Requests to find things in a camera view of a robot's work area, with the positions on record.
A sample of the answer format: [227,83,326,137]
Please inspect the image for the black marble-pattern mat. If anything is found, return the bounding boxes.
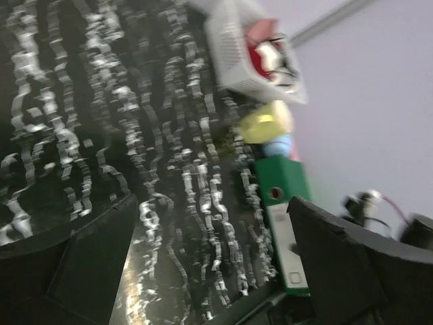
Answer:
[1,1,279,324]

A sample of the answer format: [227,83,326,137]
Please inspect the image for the white plastic laundry basket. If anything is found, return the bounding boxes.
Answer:
[188,1,307,104]

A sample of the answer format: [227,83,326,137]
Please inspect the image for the white bra with black straps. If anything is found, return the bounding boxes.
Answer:
[254,32,300,93]

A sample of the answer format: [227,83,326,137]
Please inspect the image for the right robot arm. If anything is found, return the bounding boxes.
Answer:
[340,190,432,251]

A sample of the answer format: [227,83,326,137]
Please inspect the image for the blue pink cat-ear headphones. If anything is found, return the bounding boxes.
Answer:
[263,133,299,161]

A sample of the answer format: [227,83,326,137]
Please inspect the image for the green ring binder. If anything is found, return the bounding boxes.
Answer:
[254,155,310,295]

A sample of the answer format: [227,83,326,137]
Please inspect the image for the dark red lace bra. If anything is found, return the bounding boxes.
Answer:
[248,45,270,80]

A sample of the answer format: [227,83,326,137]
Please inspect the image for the yellow mug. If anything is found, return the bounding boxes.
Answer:
[237,100,295,144]

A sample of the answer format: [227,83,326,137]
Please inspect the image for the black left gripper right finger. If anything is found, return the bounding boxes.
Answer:
[287,197,432,324]

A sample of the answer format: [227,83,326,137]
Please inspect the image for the pink bra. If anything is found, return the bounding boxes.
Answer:
[244,18,278,46]

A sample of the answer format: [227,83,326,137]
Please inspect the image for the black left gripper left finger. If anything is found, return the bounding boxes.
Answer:
[1,194,138,324]

